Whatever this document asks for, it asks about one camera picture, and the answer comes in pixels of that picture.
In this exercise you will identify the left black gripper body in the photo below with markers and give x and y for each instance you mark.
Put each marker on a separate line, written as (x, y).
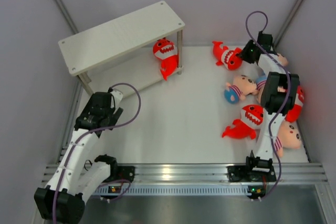
(110, 112)

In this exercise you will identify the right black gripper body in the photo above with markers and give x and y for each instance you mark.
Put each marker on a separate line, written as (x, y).
(247, 54)

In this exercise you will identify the red shark plush toy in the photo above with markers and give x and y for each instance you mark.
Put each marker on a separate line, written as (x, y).
(229, 58)
(166, 52)
(251, 118)

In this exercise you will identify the red shark plush purple fin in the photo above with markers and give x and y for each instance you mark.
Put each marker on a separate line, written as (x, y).
(295, 112)

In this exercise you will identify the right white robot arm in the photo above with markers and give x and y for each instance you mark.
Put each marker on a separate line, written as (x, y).
(277, 99)

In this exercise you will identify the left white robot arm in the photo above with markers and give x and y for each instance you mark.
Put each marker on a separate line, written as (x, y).
(64, 197)

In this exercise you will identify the white two-tier wooden shelf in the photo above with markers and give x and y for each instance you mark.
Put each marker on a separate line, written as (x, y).
(120, 50)

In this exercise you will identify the boy doll plush striped shirt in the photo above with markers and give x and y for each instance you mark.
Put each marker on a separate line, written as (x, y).
(260, 82)
(288, 137)
(239, 89)
(283, 60)

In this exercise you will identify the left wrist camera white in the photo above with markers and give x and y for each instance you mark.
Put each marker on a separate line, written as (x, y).
(117, 97)

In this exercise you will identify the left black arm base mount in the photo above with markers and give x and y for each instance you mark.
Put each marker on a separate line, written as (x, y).
(124, 172)

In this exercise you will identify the slotted cable duct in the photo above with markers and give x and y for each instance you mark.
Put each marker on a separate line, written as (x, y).
(173, 190)

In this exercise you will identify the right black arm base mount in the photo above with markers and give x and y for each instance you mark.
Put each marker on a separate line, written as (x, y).
(241, 173)

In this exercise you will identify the aluminium front rail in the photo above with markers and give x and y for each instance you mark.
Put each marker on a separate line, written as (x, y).
(291, 173)

